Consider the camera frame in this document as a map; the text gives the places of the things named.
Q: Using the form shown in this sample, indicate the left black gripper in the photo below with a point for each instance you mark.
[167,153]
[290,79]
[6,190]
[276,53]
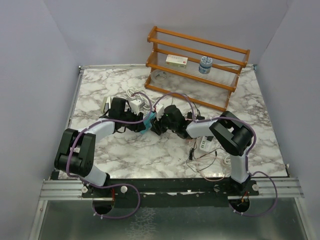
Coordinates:
[138,118]

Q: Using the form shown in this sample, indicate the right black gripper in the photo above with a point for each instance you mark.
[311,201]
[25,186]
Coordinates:
[156,126]

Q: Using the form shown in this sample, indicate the teal power strip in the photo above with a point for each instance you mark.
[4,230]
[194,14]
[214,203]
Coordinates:
[147,123]

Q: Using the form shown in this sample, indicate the black power adapter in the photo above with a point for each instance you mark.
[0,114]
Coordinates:
[198,117]

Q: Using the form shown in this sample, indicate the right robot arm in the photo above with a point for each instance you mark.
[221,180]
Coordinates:
[235,136]

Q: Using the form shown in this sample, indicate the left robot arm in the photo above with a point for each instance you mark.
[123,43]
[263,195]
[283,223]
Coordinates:
[76,151]

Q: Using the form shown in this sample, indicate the grey white stapler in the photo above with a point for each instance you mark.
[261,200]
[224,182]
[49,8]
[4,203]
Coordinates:
[106,104]

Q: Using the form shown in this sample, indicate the white power strip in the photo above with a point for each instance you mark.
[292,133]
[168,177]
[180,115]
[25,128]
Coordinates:
[206,144]

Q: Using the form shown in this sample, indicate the clear tape roll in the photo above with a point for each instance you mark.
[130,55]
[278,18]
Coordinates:
[158,75]

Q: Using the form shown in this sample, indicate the white cardboard box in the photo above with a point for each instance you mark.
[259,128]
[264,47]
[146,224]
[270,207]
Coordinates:
[176,61]

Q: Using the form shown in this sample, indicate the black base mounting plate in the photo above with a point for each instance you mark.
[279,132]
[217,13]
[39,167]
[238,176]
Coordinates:
[178,192]

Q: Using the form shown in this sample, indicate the orange wooden shelf rack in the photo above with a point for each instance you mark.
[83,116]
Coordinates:
[212,90]

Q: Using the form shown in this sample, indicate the blue lidded jar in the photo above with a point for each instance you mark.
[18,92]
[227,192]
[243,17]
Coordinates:
[205,64]

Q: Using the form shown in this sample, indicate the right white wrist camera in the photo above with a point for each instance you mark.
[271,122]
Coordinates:
[159,110]

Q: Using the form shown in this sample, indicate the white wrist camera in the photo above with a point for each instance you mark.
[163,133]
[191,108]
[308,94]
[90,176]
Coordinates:
[159,110]
[136,105]

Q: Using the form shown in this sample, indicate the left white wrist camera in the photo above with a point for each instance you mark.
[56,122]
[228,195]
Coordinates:
[136,105]

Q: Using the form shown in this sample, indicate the aluminium rail frame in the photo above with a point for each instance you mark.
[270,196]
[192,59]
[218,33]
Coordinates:
[61,190]

